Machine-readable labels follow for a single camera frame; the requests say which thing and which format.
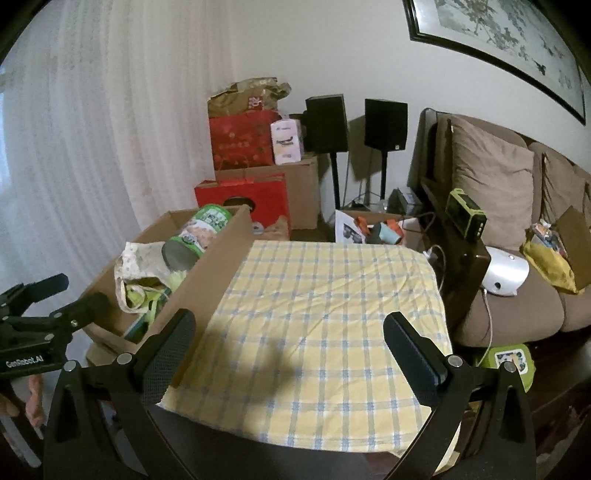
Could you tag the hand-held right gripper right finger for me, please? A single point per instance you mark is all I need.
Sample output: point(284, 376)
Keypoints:
point(415, 360)

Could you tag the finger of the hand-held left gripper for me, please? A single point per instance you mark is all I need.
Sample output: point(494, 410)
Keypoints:
point(37, 290)
point(78, 309)

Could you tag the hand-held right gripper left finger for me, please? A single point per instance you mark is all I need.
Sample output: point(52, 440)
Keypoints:
point(171, 350)

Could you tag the teal silver bar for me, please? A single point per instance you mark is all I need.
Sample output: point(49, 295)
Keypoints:
point(137, 330)

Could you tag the white floral cloth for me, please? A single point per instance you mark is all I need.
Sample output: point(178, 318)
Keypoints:
point(138, 263)

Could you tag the green lidded jar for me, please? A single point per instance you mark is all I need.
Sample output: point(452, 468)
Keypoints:
point(203, 230)

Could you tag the person's left hand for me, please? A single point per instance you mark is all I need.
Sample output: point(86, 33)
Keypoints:
point(34, 401)

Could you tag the green white lunch box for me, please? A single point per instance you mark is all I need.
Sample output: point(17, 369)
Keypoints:
point(508, 360)

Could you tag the yellow checkered tablecloth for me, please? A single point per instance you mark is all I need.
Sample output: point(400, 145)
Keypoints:
point(323, 323)

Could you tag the brown sofa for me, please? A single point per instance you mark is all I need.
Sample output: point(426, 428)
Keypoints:
point(508, 314)

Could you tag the small cardboard box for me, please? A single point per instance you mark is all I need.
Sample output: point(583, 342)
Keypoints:
point(411, 237)

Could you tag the white dome appliance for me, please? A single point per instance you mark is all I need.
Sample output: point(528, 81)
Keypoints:
point(505, 272)

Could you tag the orange teal toy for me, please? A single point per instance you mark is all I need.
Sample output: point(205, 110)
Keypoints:
point(383, 230)

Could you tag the white curtain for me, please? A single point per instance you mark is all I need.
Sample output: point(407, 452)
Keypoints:
point(69, 161)

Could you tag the white printed paper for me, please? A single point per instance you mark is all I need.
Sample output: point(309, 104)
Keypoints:
point(348, 228)

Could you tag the yellow pouch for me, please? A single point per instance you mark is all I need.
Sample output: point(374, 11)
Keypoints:
point(549, 267)

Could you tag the red collection box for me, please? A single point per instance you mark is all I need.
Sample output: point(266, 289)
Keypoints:
point(268, 203)

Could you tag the black speaker stand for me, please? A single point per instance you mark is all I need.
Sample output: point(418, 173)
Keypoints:
point(335, 180)
point(383, 175)

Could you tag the large brown cushion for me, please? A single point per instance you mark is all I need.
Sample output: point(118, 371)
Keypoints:
point(489, 184)

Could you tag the large brown cardboard box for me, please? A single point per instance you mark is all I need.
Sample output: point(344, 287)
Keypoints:
point(302, 194)

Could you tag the brown cardboard piece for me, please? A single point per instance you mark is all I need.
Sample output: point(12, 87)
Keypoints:
point(570, 230)

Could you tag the red patterned gift bag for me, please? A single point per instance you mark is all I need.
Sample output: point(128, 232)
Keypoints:
point(240, 143)

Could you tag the small brown cushion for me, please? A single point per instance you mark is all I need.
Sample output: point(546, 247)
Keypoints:
point(561, 184)

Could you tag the white pink carton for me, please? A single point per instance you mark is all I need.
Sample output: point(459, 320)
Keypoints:
point(287, 143)

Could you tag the black speaker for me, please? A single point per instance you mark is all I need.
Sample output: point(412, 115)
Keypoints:
point(325, 122)
point(385, 122)

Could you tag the gold paper bag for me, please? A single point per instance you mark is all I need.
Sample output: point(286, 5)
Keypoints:
point(240, 99)

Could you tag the green black camera device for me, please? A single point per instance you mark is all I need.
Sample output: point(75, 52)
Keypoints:
point(466, 214)

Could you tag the framed wall painting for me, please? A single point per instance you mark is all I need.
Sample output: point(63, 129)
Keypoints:
point(498, 32)

